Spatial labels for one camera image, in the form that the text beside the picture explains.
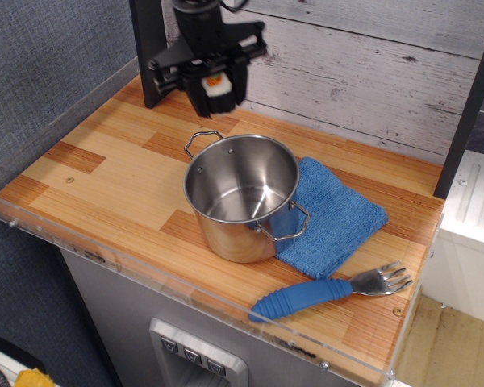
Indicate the black vertical post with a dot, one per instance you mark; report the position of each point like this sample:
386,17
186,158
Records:
462,134
149,30

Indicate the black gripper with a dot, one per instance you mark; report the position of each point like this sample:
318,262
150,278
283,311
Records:
207,45

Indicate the right black vertical post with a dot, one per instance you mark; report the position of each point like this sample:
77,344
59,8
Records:
462,134

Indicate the grey cabinet with button panel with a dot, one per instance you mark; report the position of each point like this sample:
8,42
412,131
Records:
155,337

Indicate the blue handled metal fork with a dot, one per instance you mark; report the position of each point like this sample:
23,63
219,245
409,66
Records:
382,281

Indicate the left black vertical post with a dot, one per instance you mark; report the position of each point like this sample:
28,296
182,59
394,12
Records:
149,30

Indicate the clear acrylic table guard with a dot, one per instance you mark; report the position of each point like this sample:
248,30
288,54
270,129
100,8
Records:
111,187

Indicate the stainless steel pot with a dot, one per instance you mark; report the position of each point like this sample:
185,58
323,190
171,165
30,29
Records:
243,190

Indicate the yellow taped object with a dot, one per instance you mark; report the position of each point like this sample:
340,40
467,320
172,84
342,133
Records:
33,378

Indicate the blue folded cloth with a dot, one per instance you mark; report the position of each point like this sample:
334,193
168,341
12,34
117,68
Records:
341,221

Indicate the plush sushi roll toy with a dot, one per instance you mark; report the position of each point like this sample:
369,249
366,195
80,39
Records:
219,93

